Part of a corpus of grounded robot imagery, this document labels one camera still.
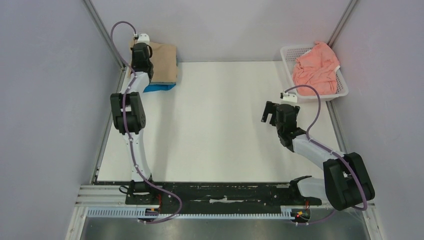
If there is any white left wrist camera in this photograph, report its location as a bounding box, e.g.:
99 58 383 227
133 32 150 45

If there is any white slotted cable duct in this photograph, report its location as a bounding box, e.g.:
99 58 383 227
86 206 295 221

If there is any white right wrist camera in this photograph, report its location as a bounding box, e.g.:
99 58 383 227
280 92 298 104

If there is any white perforated plastic basket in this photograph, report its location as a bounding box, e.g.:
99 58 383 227
280 44 349 103

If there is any aluminium rail frame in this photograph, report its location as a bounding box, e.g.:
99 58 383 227
74 184 377 209

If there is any grey aluminium corner post left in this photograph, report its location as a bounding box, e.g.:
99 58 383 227
82 0 125 70

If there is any beige t-shirt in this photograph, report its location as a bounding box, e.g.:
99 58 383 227
130 40 178 85

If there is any grey aluminium corner post right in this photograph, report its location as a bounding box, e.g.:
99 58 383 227
327 0 360 48

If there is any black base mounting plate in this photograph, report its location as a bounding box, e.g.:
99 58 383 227
119 181 323 215

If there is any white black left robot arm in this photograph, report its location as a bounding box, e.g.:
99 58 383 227
110 42 158 205

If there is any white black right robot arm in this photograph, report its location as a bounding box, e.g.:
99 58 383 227
261 101 376 211

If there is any pink crumpled t-shirt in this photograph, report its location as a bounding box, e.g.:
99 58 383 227
292 41 340 96

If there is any grey aluminium corner post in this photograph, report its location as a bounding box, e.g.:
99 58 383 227
327 0 360 48
82 0 125 70

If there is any folded bright blue t-shirt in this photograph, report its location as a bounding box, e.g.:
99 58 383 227
143 83 176 93

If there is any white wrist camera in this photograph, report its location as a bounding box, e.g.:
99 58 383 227
280 92 298 104
133 32 150 45

